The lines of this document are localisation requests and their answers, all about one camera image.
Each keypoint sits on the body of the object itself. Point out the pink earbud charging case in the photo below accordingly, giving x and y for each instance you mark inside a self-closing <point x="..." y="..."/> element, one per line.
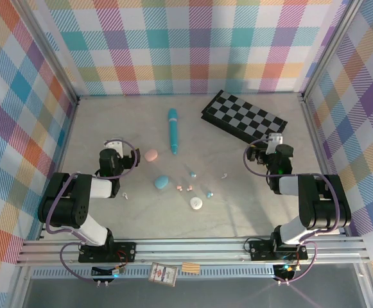
<point x="151" y="155"/>

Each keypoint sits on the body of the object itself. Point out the blue earbud charging case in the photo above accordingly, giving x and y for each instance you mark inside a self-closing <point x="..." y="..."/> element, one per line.
<point x="161" y="182"/>

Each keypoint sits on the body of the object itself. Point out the white earbud charging case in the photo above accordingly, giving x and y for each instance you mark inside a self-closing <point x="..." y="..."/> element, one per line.
<point x="196" y="203"/>

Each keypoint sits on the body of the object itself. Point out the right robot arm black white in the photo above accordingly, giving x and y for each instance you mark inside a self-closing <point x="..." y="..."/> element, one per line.
<point x="321" y="205"/>

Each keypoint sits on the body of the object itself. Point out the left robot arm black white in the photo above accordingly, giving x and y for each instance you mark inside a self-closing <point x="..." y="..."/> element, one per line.
<point x="61" y="199"/>

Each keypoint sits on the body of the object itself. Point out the black grey folding chessboard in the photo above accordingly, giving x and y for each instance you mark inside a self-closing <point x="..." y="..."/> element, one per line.
<point x="244" y="115"/>

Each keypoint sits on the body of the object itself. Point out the teal pen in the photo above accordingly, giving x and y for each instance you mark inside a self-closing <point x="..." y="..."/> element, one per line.
<point x="173" y="131"/>

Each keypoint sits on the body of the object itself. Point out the left black controller board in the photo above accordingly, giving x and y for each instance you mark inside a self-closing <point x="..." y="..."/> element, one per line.
<point x="104" y="272"/>

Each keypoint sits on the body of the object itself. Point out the black controller board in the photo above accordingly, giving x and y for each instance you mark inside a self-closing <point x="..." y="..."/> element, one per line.
<point x="284" y="272"/>
<point x="104" y="272"/>

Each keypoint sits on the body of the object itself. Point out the right black controller board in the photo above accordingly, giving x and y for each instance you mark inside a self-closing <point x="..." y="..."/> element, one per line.
<point x="284" y="272"/>

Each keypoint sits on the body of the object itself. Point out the playing card box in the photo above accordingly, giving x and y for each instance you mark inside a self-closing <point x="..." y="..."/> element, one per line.
<point x="162" y="273"/>

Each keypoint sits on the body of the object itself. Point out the striped wooden block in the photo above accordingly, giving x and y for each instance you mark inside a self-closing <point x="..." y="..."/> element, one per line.
<point x="191" y="267"/>

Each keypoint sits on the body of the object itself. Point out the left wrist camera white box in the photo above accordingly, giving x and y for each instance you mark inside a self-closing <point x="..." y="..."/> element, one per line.
<point x="115" y="147"/>

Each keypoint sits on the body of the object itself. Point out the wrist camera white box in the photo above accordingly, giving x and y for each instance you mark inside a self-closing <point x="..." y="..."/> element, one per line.
<point x="275" y="141"/>
<point x="115" y="147"/>

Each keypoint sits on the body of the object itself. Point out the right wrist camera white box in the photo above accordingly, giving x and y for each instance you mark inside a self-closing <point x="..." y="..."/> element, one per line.
<point x="275" y="141"/>

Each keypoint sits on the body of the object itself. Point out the aluminium floor rail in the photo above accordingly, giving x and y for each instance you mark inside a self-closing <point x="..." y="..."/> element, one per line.
<point x="321" y="160"/>
<point x="58" y="167"/>

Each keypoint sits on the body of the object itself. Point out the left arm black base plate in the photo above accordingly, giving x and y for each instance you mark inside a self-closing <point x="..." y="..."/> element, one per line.
<point x="125" y="250"/>

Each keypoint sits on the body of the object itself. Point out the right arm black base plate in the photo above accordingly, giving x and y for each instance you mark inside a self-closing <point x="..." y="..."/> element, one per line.
<point x="260" y="250"/>

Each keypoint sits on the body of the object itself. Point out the aluminium mounting rail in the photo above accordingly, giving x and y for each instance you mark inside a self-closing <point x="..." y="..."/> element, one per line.
<point x="189" y="250"/>

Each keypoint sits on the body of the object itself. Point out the aluminium frame post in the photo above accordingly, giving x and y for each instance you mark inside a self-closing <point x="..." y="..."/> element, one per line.
<point x="330" y="48"/>
<point x="52" y="54"/>

